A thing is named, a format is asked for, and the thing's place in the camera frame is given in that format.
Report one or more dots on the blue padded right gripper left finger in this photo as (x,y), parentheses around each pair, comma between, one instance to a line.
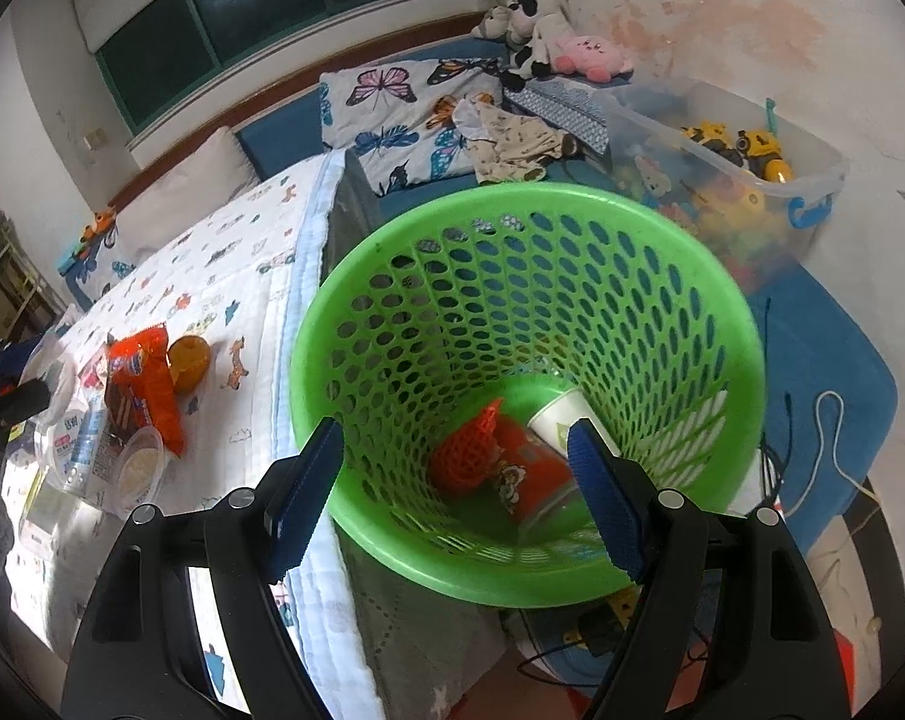
(304,485)

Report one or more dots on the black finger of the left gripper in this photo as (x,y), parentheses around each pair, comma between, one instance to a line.
(23,402)

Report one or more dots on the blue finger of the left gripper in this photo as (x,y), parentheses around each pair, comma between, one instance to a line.
(15,356)

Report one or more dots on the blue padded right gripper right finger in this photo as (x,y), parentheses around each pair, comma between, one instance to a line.
(593,467)

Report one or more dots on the blue white milk carton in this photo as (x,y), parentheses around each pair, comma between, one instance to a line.
(107,457)

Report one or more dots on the red paper cup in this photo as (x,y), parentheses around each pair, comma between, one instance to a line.
(531,479)

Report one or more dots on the white paper cup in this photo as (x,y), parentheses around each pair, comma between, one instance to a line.
(552,423)

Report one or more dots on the orange snack wrapper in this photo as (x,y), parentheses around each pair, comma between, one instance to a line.
(139,364)

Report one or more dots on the clear round lidded container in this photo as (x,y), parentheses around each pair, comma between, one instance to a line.
(140,471)

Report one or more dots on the red foam fruit net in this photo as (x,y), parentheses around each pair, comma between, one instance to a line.
(464,461)

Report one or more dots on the orange peel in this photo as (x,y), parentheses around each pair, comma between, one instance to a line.
(188,359)

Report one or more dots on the clear plastic bottle yellow label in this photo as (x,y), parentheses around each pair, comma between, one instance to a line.
(68,389)

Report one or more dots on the metal shelf rack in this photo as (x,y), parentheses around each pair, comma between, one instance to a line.
(28,304)

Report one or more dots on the left butterfly pillow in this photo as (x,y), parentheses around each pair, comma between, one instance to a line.
(108,261)

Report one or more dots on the orange toy on headboard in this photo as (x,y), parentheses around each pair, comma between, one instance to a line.
(102,222)

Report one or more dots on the green plastic mesh basket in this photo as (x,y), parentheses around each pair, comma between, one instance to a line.
(518,294)

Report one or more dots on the blue floor mat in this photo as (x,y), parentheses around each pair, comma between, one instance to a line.
(830,400)

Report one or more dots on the white cartoon print blanket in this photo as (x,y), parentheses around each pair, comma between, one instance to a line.
(242,279)

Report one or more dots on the beige pillow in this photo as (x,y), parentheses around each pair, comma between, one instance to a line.
(216,173)

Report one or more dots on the clear plastic toy bin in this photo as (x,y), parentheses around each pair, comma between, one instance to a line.
(750,185)

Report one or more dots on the beige patterned clothes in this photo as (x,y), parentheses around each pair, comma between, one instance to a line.
(504,147)

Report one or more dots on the blue white patterned cloth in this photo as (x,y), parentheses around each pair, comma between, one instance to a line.
(570,106)

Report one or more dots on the butterfly print pillow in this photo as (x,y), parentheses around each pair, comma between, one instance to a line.
(397,118)

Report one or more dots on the dark window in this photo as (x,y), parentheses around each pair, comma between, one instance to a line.
(168,48)

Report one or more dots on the pink plush toy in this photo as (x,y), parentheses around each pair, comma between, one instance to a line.
(597,59)

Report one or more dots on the black white cow plush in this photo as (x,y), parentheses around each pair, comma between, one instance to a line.
(525,27)

